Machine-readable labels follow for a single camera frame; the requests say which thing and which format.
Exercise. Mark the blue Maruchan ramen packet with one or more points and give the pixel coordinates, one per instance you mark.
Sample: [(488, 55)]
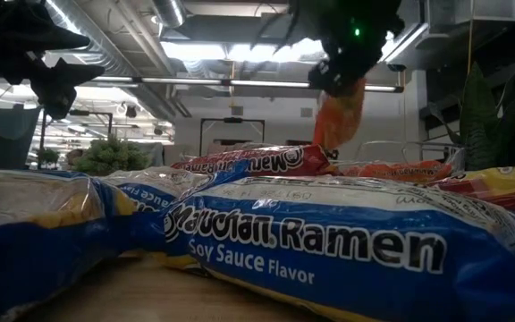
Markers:
[(351, 250), (29, 232), (159, 188)]

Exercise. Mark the red Maruchan ramen packet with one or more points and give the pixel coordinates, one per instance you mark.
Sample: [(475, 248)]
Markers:
[(262, 162), (499, 188)]

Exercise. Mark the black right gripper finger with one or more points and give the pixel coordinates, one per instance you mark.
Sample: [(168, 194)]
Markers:
[(322, 76), (349, 82)]

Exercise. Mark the long ceiling light bar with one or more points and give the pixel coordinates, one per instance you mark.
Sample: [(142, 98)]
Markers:
[(239, 82)]

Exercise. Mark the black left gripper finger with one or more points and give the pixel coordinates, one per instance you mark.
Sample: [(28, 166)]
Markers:
[(61, 89), (52, 40)]

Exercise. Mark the black stand frame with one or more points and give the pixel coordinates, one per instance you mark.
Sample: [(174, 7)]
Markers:
[(233, 120)]

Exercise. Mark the round green succulent plant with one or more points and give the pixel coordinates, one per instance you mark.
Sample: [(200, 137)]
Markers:
[(110, 158)]

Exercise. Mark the orange Maruchan ramen packet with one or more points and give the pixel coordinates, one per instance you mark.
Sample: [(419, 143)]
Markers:
[(338, 121), (396, 171)]

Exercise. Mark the snake plant in white pot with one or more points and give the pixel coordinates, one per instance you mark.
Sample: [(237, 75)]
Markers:
[(485, 121)]

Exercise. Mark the teal plastic bin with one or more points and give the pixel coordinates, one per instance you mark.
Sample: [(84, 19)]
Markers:
[(2, 138)]

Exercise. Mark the silver air duct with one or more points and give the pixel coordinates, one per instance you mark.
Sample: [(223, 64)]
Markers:
[(168, 11)]

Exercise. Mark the clear plastic bin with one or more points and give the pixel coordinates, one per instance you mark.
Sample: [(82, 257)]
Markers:
[(418, 149)]

